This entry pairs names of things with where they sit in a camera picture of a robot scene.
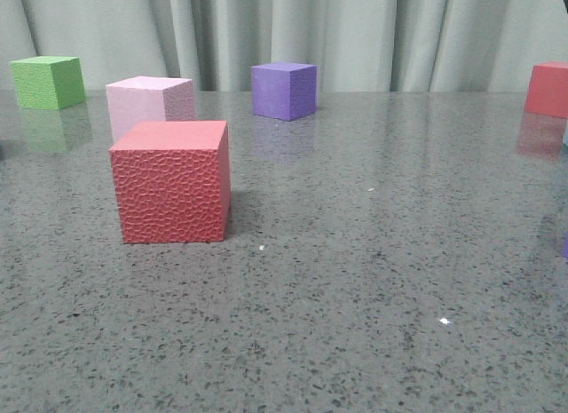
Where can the purple foam cube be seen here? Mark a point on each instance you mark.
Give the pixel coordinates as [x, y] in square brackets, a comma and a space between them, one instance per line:
[284, 90]

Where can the large red textured cube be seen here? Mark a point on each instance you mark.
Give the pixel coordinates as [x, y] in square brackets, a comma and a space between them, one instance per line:
[172, 181]

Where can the pink foam cube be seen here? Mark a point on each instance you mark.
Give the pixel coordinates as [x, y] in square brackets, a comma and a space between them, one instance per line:
[148, 98]

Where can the grey-green curtain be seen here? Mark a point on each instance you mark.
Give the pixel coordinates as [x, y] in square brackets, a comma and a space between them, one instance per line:
[357, 45]

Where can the green foam cube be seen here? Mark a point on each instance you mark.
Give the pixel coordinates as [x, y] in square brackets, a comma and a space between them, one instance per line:
[48, 82]

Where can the red cube at right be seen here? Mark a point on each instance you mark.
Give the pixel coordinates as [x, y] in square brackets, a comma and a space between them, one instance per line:
[547, 90]

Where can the purple cube at edge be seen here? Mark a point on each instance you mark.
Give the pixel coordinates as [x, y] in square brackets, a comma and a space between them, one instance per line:
[565, 247]

